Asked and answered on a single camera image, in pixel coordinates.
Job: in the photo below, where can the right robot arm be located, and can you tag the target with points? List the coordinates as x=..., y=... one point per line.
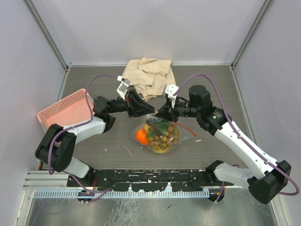
x=264, y=176

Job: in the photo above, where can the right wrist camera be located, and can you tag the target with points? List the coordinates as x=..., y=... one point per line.
x=170, y=91

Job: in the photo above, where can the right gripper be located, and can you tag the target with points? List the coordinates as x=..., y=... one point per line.
x=165, y=112

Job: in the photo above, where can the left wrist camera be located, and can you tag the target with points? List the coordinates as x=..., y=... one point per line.
x=123, y=86

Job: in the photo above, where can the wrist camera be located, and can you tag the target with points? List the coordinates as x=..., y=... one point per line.
x=170, y=91
x=123, y=86

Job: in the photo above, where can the fake brown longan bunch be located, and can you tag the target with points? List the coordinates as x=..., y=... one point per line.
x=174, y=135

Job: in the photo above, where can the clear zip top bag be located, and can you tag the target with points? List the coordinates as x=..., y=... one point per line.
x=185, y=133

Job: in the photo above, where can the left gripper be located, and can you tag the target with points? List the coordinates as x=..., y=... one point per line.
x=134, y=110

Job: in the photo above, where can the beige cloth drawstring bag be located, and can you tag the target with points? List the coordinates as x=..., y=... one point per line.
x=149, y=76

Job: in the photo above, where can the aluminium frame rail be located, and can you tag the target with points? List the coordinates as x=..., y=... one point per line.
x=42, y=179

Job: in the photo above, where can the pink plastic basket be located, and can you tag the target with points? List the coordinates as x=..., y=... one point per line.
x=71, y=110

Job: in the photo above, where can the fake orange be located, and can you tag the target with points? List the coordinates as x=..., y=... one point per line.
x=141, y=137

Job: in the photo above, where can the fake lemon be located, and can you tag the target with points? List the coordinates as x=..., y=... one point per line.
x=158, y=136

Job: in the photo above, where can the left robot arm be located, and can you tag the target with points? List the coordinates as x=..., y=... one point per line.
x=57, y=146

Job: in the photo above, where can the grey slotted cable duct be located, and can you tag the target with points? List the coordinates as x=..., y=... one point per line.
x=77, y=193

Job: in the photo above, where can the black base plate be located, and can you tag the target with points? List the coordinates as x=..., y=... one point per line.
x=123, y=180

